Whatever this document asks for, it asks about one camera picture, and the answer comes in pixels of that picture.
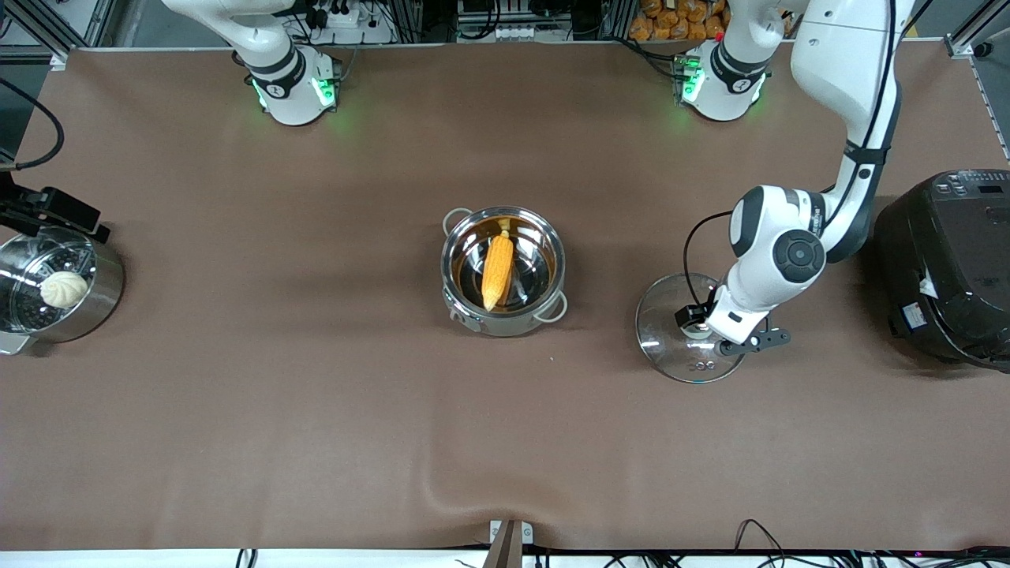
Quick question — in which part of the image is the black rice cooker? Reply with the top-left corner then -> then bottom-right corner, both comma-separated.
872,170 -> 1010,372

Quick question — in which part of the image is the black looped cable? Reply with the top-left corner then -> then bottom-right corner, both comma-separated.
734,519 -> 784,553

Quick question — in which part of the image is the aluminium frame profile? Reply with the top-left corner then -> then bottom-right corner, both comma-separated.
945,0 -> 1010,163
0,0 -> 119,68

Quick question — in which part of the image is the stainless steel cooking pot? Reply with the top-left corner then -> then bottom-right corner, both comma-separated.
440,205 -> 570,338

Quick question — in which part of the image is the brown table mat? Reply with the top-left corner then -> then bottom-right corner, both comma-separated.
0,41 -> 1010,551

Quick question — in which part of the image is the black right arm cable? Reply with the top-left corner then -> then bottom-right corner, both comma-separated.
0,77 -> 65,170

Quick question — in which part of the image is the white steamed bun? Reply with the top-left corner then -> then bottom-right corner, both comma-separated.
40,271 -> 89,308

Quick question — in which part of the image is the white power strip with plugs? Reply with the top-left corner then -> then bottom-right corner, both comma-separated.
304,4 -> 364,31

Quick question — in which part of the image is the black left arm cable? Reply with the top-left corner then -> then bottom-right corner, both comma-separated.
683,0 -> 900,310

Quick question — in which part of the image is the bag of orange bread rolls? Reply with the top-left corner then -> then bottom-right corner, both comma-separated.
627,0 -> 728,42

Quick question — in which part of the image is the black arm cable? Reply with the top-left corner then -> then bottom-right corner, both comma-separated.
0,77 -> 65,170
683,0 -> 900,310

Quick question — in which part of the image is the perforated steel steamer plate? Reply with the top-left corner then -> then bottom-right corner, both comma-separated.
0,248 -> 97,334

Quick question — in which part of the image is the glass pot lid with knob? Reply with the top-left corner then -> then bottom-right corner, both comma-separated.
635,272 -> 749,385

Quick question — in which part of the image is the stainless steel steamer pot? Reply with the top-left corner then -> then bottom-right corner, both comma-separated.
0,225 -> 125,356

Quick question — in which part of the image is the yellow corn cob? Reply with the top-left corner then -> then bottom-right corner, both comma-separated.
481,221 -> 515,312

